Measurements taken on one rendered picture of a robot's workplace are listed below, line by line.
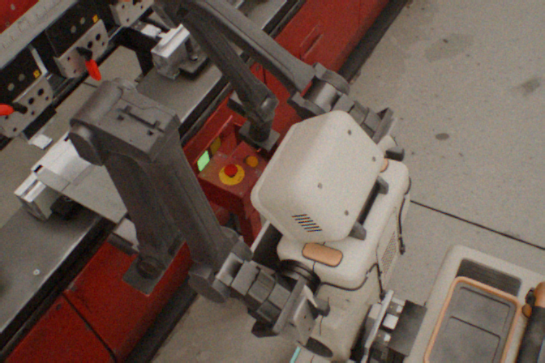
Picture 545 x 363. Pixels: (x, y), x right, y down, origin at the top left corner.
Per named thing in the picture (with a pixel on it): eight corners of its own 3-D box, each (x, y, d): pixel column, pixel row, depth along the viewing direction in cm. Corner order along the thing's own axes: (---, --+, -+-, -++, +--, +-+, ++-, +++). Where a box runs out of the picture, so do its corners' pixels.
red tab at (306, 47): (304, 61, 236) (303, 48, 230) (299, 60, 236) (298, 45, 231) (323, 36, 242) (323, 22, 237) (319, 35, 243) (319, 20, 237)
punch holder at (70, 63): (71, 83, 150) (45, 31, 137) (45, 71, 153) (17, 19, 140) (111, 44, 157) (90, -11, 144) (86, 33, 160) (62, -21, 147)
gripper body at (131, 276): (122, 279, 131) (126, 271, 124) (148, 240, 136) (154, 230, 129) (148, 296, 132) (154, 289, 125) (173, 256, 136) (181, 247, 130)
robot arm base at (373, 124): (373, 151, 128) (395, 110, 134) (344, 126, 126) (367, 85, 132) (349, 163, 135) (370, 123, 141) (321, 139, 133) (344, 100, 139)
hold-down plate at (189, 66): (194, 79, 190) (192, 73, 187) (179, 74, 192) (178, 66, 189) (247, 19, 203) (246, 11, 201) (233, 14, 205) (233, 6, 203)
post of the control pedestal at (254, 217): (261, 274, 235) (245, 194, 191) (249, 267, 237) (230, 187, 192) (268, 262, 237) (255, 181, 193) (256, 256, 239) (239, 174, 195)
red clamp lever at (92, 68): (99, 83, 153) (86, 53, 145) (87, 78, 154) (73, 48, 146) (104, 79, 154) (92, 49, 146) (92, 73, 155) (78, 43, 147)
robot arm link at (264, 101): (160, 6, 129) (192, -33, 132) (146, 3, 133) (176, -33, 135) (263, 131, 159) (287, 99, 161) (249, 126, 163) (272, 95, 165)
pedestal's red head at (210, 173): (246, 219, 185) (239, 185, 171) (202, 198, 191) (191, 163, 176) (281, 171, 194) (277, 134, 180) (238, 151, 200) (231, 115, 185)
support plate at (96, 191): (118, 224, 149) (117, 223, 148) (37, 181, 158) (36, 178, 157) (164, 170, 157) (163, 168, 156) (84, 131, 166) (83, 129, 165)
